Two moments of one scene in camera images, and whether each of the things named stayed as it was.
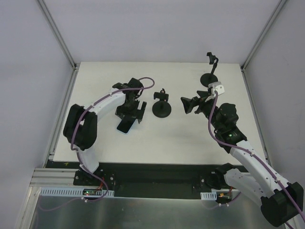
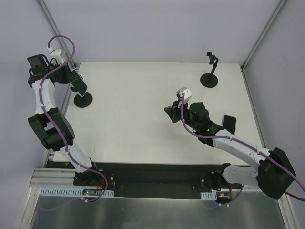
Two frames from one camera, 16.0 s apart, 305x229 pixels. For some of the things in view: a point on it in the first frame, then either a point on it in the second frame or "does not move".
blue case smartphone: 125,126 -> 79,85
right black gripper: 197,103 -> 173,114
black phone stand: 161,108 -> 83,101
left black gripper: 131,113 -> 72,78
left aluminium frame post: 57,35 does not move
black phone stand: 209,78 does not move
